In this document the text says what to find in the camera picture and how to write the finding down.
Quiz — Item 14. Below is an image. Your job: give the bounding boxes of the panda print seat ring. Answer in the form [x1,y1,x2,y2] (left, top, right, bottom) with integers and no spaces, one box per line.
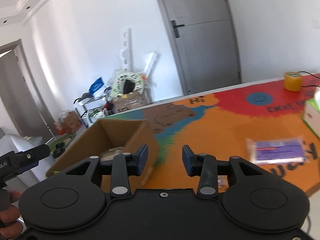
[110,70,146,98]

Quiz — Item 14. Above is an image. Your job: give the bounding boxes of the SF cardboard box floor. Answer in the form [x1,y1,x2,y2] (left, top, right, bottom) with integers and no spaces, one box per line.
[113,90,149,113]

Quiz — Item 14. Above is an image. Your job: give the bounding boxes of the black metal rack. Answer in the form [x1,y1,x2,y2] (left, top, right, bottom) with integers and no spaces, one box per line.
[73,96,110,128]

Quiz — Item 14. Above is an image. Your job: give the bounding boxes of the green tissue box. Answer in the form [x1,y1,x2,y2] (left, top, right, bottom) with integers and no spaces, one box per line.
[303,88,320,138]

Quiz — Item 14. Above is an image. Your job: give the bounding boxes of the person's left hand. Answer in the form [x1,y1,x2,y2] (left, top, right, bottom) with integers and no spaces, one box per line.
[1,204,23,239]

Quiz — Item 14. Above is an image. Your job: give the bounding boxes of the blue plastic bag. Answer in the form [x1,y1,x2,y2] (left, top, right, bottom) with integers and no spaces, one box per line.
[89,77,104,95]

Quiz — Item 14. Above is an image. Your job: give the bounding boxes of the black cable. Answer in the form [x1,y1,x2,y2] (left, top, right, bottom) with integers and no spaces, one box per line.
[295,70,320,88]

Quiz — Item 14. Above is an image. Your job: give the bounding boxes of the black door handle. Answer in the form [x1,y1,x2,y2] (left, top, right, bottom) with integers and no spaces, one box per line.
[171,20,185,38]

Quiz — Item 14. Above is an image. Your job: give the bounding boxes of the colourful cartoon table mat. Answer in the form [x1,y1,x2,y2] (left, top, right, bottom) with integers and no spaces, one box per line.
[114,75,319,195]

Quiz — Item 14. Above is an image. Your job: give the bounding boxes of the purple label cracker pack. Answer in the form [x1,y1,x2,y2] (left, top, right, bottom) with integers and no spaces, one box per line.
[246,137,305,165]

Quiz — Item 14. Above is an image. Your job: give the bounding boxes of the white foam board short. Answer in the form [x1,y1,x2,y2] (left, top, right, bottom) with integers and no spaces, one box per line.
[143,51,158,79]

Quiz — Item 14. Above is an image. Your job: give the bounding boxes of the yellow tape roll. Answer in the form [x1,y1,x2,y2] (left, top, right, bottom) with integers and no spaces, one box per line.
[284,72,303,92]

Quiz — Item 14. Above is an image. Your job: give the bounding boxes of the grey door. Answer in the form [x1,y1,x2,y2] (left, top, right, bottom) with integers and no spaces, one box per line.
[157,0,242,95]

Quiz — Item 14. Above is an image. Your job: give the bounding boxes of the pink cake snack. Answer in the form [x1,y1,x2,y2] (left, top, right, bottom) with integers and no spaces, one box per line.
[100,146,124,161]

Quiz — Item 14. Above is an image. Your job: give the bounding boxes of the brown cardboard box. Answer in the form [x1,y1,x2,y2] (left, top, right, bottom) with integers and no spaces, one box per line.
[46,119,159,192]

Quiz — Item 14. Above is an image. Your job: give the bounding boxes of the white foam board tall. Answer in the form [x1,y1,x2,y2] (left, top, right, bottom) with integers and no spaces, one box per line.
[120,28,132,72]

